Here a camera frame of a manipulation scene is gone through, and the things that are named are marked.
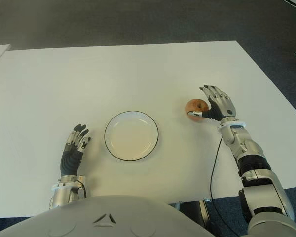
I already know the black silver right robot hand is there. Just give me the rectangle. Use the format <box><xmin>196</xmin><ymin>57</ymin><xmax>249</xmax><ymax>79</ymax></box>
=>
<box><xmin>186</xmin><ymin>84</ymin><xmax>237</xmax><ymax>121</ymax></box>

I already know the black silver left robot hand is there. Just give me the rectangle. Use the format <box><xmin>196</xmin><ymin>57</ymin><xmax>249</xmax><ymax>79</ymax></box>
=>
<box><xmin>59</xmin><ymin>124</ymin><xmax>92</xmax><ymax>177</ymax></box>

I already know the red yellow apple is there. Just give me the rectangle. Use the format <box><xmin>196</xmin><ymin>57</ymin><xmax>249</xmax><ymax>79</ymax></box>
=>
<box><xmin>185</xmin><ymin>98</ymin><xmax>210</xmax><ymax>122</ymax></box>

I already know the white plate with black rim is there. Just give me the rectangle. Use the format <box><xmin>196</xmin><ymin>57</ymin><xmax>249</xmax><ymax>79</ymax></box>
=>
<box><xmin>104</xmin><ymin>110</ymin><xmax>160</xmax><ymax>162</ymax></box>

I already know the grey robot torso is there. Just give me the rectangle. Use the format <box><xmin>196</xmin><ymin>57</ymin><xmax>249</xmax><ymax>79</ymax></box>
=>
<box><xmin>0</xmin><ymin>195</ymin><xmax>215</xmax><ymax>237</ymax></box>

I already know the black cable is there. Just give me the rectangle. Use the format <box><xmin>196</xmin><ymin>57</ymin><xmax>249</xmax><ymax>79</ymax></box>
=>
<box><xmin>210</xmin><ymin>137</ymin><xmax>231</xmax><ymax>233</ymax></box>

